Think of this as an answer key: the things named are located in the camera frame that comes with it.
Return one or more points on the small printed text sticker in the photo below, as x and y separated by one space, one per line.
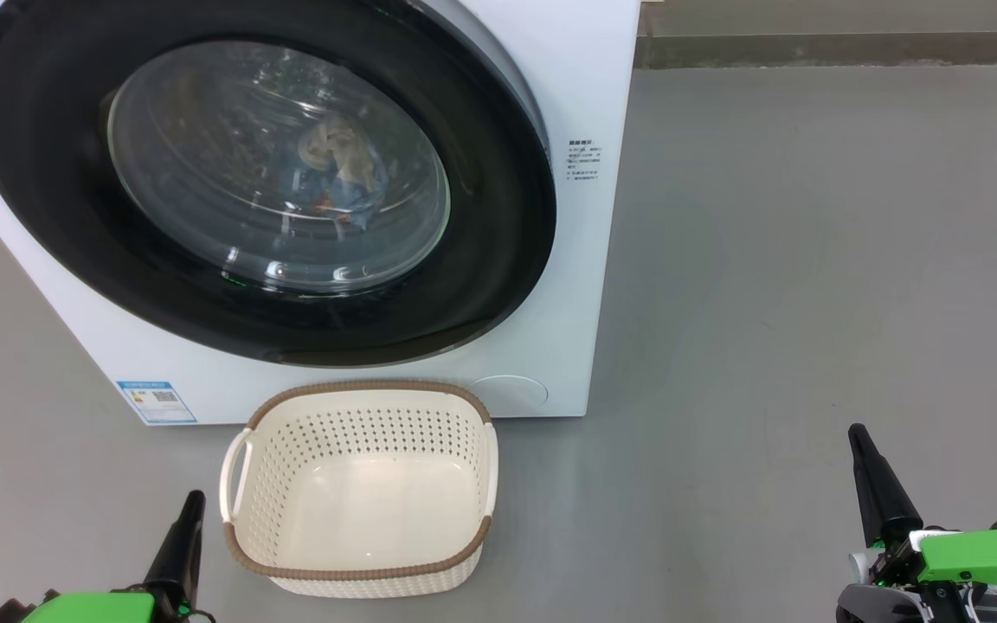
582 160

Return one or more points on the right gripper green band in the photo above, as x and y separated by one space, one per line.
983 558

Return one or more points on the black round glass washer door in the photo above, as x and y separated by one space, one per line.
48 173

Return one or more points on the blue white energy label sticker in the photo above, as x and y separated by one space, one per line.
157 403

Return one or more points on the white front-load washing machine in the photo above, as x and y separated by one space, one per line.
585 303

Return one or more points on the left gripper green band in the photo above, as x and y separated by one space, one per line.
92 607

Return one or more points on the cream perforated laundry basket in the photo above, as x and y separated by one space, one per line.
360 519

